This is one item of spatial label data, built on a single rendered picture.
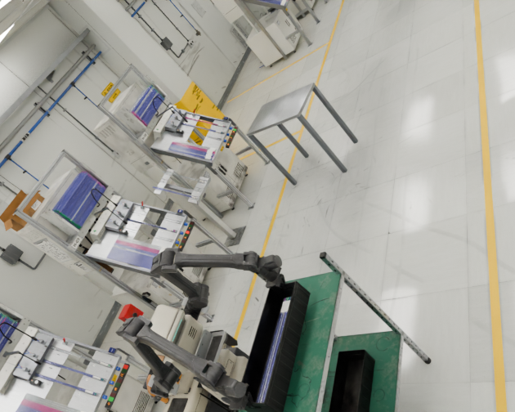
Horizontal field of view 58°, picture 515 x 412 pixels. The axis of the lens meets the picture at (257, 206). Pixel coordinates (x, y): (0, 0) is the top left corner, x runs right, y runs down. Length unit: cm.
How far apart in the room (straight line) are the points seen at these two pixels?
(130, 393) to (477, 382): 276
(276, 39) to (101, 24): 279
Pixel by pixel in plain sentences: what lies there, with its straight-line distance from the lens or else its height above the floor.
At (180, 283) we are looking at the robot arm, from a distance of 230.
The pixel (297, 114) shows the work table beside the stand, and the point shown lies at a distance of 424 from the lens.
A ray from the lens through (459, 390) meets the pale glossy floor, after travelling 289.
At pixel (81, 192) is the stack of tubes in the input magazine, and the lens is 455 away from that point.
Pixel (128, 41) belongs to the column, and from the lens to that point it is 716.
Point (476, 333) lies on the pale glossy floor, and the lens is 300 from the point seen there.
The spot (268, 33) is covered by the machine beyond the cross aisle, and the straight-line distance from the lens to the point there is 810.
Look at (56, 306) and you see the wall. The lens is 591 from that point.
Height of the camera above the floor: 247
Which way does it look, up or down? 28 degrees down
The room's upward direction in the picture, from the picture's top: 46 degrees counter-clockwise
